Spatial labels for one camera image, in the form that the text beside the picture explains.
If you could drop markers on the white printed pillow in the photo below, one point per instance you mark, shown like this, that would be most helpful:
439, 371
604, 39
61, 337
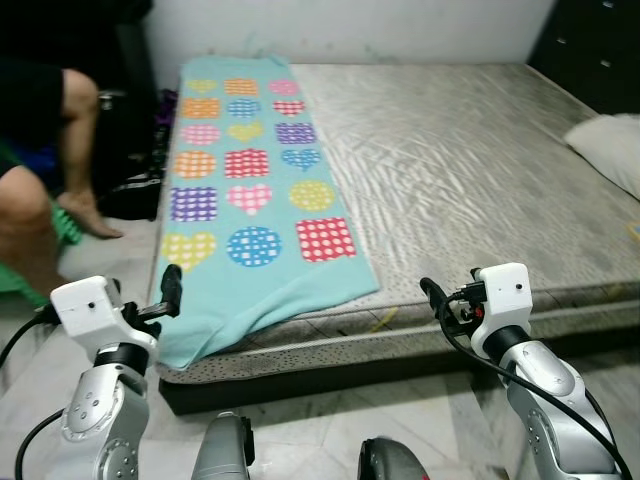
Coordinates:
610, 150

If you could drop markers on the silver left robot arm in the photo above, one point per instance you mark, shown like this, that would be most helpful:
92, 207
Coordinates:
95, 420

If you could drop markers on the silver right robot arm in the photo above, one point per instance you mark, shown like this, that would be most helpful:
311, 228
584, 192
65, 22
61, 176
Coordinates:
540, 390

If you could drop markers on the green plastic stool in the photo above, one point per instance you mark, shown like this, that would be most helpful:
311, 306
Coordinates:
70, 228

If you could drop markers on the teal blanket with coloured shapes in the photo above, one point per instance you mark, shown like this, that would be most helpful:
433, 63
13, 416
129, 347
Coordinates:
250, 290

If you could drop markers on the white grey-speckled quilted mattress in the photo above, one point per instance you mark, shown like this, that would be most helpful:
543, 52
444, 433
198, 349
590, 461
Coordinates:
450, 170

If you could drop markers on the black bag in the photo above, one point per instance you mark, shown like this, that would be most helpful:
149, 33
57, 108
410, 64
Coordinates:
135, 150

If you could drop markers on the silver left robot leg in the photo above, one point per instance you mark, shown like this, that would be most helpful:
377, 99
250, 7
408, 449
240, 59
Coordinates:
220, 450

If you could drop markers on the silver robot leg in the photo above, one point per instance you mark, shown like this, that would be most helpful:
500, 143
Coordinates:
390, 462
220, 450

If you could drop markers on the silver right robot leg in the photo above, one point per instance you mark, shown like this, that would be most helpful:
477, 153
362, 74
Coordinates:
390, 462

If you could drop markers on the person's black shorts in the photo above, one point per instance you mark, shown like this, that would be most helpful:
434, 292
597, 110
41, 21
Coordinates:
25, 100

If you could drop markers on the black tufted headboard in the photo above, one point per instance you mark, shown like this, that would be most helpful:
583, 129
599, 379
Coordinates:
590, 50

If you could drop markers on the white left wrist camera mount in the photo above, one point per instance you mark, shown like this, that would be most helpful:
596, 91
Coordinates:
85, 305

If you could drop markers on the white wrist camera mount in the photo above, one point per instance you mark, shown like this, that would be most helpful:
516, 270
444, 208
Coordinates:
505, 290
85, 305

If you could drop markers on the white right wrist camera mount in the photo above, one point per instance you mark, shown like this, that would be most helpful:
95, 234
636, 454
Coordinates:
505, 290

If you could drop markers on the dark bed frame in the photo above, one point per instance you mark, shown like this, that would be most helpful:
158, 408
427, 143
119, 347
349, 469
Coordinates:
300, 380

